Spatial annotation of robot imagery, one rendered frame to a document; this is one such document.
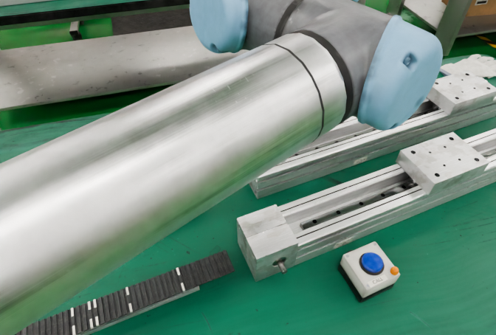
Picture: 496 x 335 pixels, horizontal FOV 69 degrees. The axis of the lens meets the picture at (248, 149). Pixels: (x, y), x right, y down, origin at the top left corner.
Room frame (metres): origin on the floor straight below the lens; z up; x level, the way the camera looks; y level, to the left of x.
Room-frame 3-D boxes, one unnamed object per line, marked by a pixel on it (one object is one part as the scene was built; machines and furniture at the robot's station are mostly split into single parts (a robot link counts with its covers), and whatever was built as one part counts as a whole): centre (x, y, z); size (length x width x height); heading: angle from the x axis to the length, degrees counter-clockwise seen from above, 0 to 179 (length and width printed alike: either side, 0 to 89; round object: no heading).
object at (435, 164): (0.57, -0.45, 0.87); 0.16 x 0.11 x 0.07; 113
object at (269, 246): (0.38, -0.04, 0.83); 0.12 x 0.09 x 0.10; 23
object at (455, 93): (0.84, -0.60, 0.87); 0.16 x 0.11 x 0.07; 113
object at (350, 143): (0.74, -0.37, 0.82); 0.80 x 0.10 x 0.09; 113
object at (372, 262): (0.34, -0.24, 0.84); 0.04 x 0.04 x 0.02
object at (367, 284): (0.35, -0.24, 0.81); 0.10 x 0.08 x 0.06; 23
